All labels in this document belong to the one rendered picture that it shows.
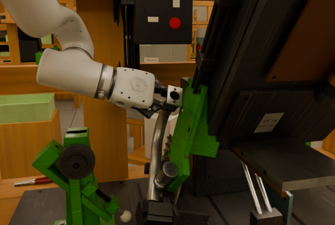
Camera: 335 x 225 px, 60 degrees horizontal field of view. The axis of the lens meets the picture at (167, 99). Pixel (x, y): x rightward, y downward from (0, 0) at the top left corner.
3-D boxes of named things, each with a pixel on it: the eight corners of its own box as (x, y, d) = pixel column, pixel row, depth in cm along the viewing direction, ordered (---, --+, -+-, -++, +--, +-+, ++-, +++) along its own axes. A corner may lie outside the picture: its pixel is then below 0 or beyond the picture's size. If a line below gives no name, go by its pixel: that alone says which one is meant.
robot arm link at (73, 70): (96, 78, 75) (91, 105, 69) (43, 63, 71) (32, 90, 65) (104, 54, 69) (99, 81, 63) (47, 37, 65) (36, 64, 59)
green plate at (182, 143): (211, 180, 67) (237, 93, 64) (178, 174, 65) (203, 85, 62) (196, 159, 78) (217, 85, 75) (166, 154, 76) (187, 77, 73)
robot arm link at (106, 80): (98, 87, 63) (111, 91, 64) (104, 56, 68) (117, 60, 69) (91, 106, 70) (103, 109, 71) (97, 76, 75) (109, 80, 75)
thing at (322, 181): (357, 187, 54) (359, 172, 54) (280, 198, 51) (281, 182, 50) (252, 125, 91) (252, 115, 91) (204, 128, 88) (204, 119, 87)
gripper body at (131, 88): (107, 92, 64) (154, 105, 67) (113, 57, 70) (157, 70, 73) (99, 108, 70) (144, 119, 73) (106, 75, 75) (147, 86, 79)
